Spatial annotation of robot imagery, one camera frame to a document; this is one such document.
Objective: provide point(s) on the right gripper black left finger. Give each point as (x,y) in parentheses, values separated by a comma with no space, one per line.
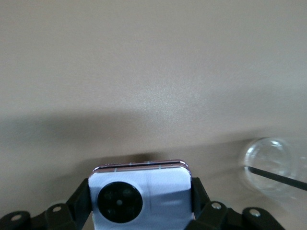
(76,210)

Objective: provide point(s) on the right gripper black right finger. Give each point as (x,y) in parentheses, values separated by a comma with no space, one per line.
(201,210)

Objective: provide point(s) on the lilac flip phone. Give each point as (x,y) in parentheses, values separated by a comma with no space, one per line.
(165,191)

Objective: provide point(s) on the black drinking straw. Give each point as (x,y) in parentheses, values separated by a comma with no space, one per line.
(278,177)

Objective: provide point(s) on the clear plastic cup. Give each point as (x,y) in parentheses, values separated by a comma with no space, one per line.
(268,155)

